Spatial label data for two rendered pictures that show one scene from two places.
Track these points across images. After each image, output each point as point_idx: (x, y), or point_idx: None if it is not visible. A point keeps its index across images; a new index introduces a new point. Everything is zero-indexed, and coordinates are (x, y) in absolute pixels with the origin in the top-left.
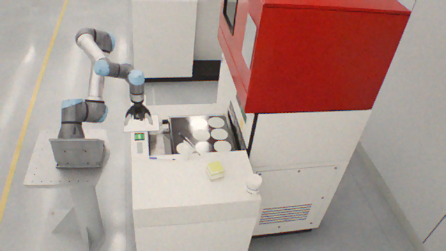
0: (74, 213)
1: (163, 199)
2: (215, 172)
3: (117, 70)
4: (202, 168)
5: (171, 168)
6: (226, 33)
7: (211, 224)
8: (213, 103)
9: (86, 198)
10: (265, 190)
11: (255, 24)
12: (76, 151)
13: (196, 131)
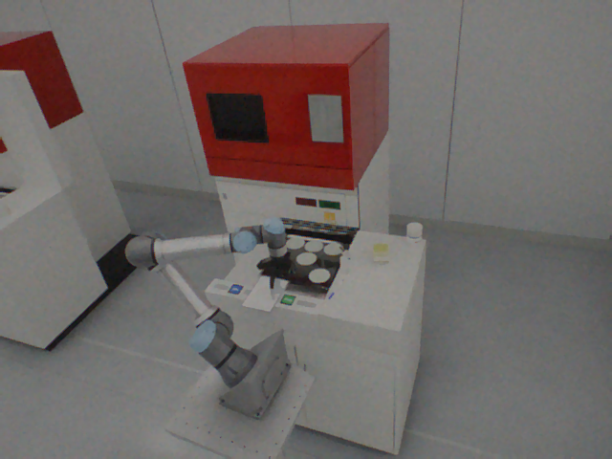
0: None
1: (396, 303)
2: (388, 250)
3: (254, 233)
4: (366, 264)
5: (354, 286)
6: (242, 152)
7: (416, 296)
8: None
9: None
10: None
11: (336, 95)
12: (272, 368)
13: (298, 260)
